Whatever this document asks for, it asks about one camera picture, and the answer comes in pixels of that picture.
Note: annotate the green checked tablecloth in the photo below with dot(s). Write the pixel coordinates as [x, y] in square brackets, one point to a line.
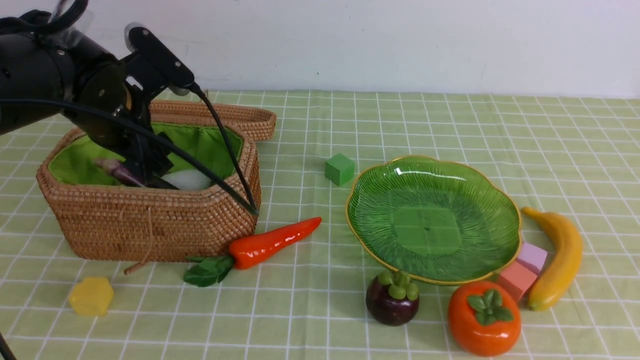
[571, 155]

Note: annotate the lilac wooden cube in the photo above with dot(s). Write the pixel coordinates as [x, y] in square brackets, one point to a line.
[532, 257]

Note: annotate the purple eggplant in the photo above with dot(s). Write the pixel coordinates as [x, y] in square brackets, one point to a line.
[115, 169]

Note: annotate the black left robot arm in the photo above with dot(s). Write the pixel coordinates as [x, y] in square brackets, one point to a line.
[37, 66]

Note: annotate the woven wicker basket lid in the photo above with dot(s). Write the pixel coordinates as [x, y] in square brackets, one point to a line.
[256, 123]

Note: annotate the dark purple mangosteen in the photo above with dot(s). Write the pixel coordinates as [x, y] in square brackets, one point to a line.
[392, 298]

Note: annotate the orange persimmon with green leaf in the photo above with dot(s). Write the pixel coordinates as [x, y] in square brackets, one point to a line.
[484, 319]

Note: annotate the yellow banana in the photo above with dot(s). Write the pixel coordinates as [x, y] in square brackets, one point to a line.
[559, 275]

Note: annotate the woven wicker basket green lining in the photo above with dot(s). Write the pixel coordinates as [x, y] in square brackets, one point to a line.
[103, 220]

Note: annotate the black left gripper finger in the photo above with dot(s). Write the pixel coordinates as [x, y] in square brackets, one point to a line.
[157, 164]
[137, 150]

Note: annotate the yellow hexagonal block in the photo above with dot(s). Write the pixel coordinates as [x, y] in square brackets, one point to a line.
[91, 297]

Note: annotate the orange carrot with green leaves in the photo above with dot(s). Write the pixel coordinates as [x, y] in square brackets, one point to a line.
[247, 252]

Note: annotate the green wooden cube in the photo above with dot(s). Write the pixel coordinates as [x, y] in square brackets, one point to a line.
[339, 169]

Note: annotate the white radish with green leaves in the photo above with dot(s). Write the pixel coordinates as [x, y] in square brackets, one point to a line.
[188, 180]

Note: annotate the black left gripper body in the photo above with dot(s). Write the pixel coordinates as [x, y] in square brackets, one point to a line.
[119, 88]

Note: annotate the pink wooden cube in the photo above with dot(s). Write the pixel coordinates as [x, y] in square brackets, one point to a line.
[517, 280]

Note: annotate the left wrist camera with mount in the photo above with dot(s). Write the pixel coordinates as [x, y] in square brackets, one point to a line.
[151, 67]

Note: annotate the green leaf-shaped glass plate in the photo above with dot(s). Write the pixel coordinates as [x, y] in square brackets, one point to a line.
[441, 222]

